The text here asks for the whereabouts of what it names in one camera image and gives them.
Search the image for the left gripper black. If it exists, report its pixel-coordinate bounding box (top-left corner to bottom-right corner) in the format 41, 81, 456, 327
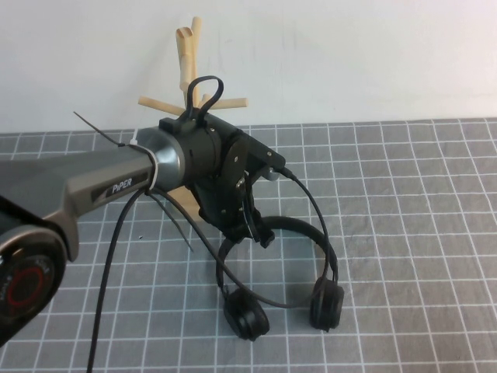
193, 130, 277, 250

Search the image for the black over-ear headphones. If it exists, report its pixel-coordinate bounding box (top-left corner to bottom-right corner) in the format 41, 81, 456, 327
215, 215, 346, 343

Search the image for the wooden tree headphone stand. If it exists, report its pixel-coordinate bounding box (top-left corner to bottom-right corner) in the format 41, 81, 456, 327
138, 16, 249, 223

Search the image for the white zip tie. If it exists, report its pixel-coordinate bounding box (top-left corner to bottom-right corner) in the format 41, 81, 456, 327
129, 131, 161, 196

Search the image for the grey white-checked tablecloth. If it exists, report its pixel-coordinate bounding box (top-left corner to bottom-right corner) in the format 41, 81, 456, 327
0, 118, 497, 373

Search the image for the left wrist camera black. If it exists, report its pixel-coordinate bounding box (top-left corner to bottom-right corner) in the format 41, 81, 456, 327
243, 131, 288, 182

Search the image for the short black cable loop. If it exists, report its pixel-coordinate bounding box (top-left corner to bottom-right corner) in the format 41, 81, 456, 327
185, 75, 225, 126

